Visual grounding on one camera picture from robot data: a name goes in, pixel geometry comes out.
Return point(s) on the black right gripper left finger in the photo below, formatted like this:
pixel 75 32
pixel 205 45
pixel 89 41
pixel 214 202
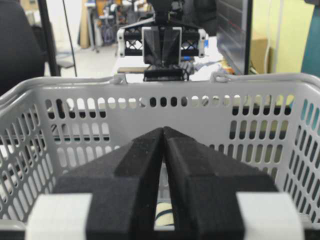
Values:
pixel 112 197

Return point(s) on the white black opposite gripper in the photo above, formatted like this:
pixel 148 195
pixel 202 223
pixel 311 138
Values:
pixel 162 42

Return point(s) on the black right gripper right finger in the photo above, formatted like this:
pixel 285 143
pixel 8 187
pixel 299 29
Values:
pixel 216 197

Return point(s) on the beige cloth in basket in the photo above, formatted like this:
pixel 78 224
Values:
pixel 164 214

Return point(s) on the grey plastic shopping basket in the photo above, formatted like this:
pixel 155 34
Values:
pixel 52 125

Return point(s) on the black monitor screen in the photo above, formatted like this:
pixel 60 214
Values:
pixel 234 29

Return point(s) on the cardboard box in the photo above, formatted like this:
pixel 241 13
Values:
pixel 258 47

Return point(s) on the black vertical pole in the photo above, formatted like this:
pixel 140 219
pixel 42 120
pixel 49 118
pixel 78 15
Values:
pixel 48 36

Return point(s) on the black office chair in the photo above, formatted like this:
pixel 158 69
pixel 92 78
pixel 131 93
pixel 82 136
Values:
pixel 21 57

